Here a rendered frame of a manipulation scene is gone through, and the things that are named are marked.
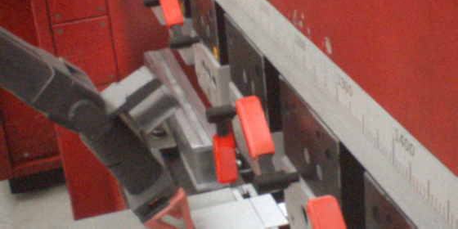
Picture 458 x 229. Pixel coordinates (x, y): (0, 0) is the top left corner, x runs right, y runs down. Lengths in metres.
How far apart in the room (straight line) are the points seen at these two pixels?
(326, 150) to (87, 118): 0.41
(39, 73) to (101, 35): 0.97
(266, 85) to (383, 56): 0.32
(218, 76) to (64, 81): 0.19
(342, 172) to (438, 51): 0.23
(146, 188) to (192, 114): 0.51
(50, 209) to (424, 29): 2.91
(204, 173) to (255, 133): 0.74
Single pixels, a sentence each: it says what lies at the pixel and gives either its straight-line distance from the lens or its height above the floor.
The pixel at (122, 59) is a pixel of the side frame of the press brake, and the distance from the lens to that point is 2.00.
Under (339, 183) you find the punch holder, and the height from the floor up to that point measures 1.30.
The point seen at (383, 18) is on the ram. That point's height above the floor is 1.47.
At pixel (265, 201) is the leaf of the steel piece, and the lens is 1.26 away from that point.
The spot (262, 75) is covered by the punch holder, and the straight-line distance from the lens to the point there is 0.86.
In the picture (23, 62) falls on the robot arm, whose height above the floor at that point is 1.31.
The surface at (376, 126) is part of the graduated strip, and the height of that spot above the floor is 1.39.
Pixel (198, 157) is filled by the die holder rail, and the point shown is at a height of 0.94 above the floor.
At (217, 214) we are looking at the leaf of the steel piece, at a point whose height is 1.00.
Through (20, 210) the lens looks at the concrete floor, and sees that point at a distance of 3.39.
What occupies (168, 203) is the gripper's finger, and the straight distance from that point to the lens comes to 1.12.
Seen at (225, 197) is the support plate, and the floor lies 1.00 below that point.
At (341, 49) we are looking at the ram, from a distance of 0.63.
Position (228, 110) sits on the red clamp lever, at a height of 1.25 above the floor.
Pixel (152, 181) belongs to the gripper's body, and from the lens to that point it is 1.13.
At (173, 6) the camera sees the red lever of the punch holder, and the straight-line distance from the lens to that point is 1.17.
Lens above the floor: 1.65
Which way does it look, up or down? 24 degrees down
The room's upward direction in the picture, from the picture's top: 6 degrees counter-clockwise
